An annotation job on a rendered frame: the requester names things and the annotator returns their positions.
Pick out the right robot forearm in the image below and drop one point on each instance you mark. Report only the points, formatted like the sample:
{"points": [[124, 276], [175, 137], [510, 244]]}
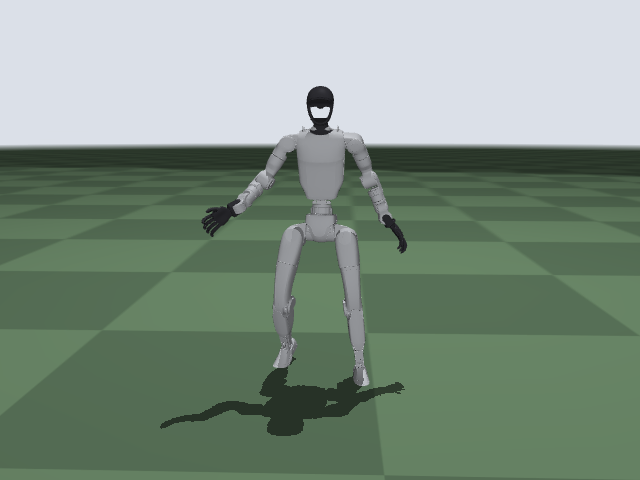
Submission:
{"points": [[248, 196]]}

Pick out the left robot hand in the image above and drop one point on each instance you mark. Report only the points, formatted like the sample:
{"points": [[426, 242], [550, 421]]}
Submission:
{"points": [[390, 223]]}

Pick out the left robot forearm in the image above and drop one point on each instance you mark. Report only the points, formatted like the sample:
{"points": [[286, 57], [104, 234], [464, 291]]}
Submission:
{"points": [[378, 199]]}

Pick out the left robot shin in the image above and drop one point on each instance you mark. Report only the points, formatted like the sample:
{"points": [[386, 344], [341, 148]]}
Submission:
{"points": [[356, 331]]}

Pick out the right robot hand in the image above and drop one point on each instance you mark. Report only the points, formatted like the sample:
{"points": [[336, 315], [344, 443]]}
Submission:
{"points": [[220, 215]]}

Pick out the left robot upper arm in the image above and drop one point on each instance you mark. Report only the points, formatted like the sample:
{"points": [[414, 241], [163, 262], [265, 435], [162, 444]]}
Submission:
{"points": [[356, 146]]}

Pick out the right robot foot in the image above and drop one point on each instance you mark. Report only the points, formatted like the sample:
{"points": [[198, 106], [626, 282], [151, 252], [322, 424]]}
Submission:
{"points": [[284, 357]]}

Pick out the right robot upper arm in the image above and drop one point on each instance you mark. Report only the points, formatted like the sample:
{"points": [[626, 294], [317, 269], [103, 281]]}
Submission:
{"points": [[286, 145]]}

